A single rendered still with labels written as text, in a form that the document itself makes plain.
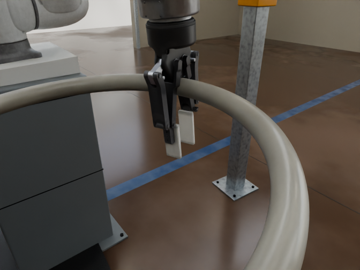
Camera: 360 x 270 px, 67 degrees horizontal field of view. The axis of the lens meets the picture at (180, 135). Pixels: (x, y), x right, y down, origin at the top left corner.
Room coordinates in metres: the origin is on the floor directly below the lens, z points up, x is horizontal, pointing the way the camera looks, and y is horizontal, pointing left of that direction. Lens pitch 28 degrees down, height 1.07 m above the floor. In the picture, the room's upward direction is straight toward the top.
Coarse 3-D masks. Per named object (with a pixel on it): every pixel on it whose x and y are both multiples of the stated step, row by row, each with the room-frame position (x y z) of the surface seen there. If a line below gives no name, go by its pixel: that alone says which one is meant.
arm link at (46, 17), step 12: (36, 0) 0.99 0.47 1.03; (48, 0) 1.00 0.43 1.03; (60, 0) 1.02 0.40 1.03; (72, 0) 1.05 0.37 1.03; (84, 0) 1.11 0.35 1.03; (36, 12) 0.99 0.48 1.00; (48, 12) 1.01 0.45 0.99; (60, 12) 1.04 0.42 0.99; (72, 12) 1.08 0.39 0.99; (84, 12) 1.12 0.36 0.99; (36, 24) 1.00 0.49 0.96; (48, 24) 1.03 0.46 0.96; (60, 24) 1.06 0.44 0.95
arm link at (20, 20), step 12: (0, 0) 0.91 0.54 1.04; (12, 0) 0.94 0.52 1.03; (24, 0) 0.97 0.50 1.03; (0, 12) 0.91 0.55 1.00; (12, 12) 0.93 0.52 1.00; (24, 12) 0.96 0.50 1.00; (0, 24) 0.90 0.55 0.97; (12, 24) 0.93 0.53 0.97; (24, 24) 0.96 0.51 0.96; (0, 36) 0.90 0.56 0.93; (12, 36) 0.92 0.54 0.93; (24, 36) 0.97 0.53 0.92
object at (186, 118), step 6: (180, 114) 0.47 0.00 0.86; (186, 114) 0.46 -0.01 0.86; (192, 114) 0.46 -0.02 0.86; (180, 120) 0.47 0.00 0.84; (186, 120) 0.46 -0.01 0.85; (192, 120) 0.46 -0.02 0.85; (180, 126) 0.47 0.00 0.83; (186, 126) 0.47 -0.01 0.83; (192, 126) 0.46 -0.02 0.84; (180, 132) 0.47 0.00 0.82; (186, 132) 0.47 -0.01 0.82; (192, 132) 0.46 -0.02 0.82; (186, 138) 0.47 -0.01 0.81; (192, 138) 0.46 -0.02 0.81; (192, 144) 0.46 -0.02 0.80
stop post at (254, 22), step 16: (240, 0) 1.33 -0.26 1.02; (256, 0) 1.25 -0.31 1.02; (272, 0) 1.29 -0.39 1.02; (256, 16) 1.27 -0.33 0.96; (256, 32) 1.28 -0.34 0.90; (240, 48) 1.33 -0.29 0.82; (256, 48) 1.28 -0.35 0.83; (240, 64) 1.32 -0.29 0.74; (256, 64) 1.29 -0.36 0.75; (240, 80) 1.31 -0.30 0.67; (256, 80) 1.30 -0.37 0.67; (256, 96) 1.31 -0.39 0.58; (240, 128) 1.28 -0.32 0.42; (240, 144) 1.27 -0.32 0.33; (240, 160) 1.27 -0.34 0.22; (240, 176) 1.28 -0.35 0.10; (224, 192) 1.25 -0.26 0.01; (240, 192) 1.25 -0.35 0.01
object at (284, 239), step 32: (0, 96) 0.41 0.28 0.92; (32, 96) 0.43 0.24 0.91; (64, 96) 0.45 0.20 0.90; (192, 96) 0.41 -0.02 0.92; (224, 96) 0.36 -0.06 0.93; (256, 128) 0.28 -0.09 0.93; (288, 160) 0.21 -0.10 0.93; (288, 192) 0.17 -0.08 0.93; (288, 224) 0.14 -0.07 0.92; (256, 256) 0.12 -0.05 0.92; (288, 256) 0.11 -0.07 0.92
